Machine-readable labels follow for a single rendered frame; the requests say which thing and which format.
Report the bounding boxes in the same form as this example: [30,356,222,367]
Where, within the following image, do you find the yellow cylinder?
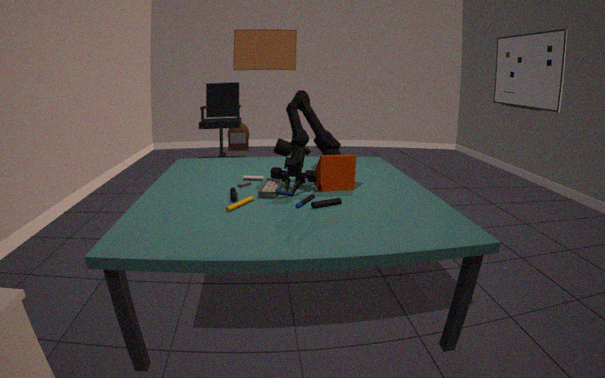
[225,196,254,212]

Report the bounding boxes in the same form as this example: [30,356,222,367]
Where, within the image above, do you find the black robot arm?
[273,91,340,171]

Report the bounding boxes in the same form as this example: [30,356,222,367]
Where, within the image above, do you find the black keyboard with white keys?
[258,178,282,198]

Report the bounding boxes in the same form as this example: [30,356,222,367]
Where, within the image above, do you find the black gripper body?
[270,162,317,182]

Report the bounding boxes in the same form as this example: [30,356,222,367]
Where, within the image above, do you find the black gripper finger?
[292,176,305,194]
[280,174,290,191]

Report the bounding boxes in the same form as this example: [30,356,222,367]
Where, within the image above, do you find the blue stylus with pale tip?
[271,190,294,196]

